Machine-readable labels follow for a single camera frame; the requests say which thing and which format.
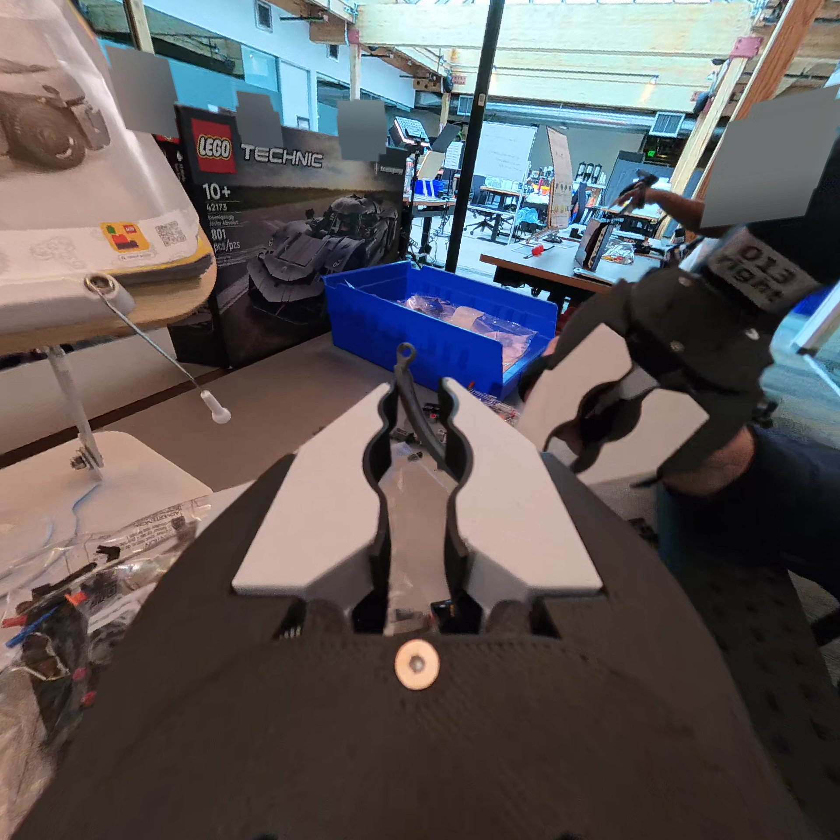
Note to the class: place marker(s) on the black metal pole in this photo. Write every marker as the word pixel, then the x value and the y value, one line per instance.
pixel 479 131

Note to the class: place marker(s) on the lego instruction booklet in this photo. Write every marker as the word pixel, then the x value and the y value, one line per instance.
pixel 65 131

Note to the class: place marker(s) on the person's right forearm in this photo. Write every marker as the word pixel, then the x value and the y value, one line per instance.
pixel 787 512

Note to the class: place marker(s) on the clear bag with warning print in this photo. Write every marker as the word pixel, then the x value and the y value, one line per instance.
pixel 151 525

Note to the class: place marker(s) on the cardboard sign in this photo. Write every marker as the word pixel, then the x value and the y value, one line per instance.
pixel 558 177

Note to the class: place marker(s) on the wooden table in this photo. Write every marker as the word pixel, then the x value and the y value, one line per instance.
pixel 544 262

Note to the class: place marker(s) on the blue plastic bin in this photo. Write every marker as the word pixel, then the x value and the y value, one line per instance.
pixel 374 328

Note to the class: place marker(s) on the clear bag in bin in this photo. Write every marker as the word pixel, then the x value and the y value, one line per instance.
pixel 472 321

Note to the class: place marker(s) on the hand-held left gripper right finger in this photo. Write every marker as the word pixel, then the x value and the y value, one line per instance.
pixel 525 525

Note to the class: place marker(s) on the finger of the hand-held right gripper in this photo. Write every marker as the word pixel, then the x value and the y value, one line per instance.
pixel 577 374
pixel 649 426

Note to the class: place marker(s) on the pile of lego pieces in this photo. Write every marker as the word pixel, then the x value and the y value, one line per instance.
pixel 401 434

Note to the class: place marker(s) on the clear bag of dark parts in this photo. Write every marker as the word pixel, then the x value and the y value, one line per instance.
pixel 59 643

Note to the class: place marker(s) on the wooden support post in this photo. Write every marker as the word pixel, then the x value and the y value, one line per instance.
pixel 787 39

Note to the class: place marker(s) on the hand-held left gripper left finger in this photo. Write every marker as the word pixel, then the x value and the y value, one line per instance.
pixel 308 525

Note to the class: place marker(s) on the person's right hand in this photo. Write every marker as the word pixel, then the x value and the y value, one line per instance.
pixel 715 469

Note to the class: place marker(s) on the studio light panel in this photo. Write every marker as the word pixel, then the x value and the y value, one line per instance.
pixel 410 134

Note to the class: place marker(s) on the black lego set box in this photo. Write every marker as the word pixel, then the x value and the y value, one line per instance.
pixel 295 229

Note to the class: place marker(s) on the whiteboard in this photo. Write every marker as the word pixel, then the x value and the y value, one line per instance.
pixel 502 151

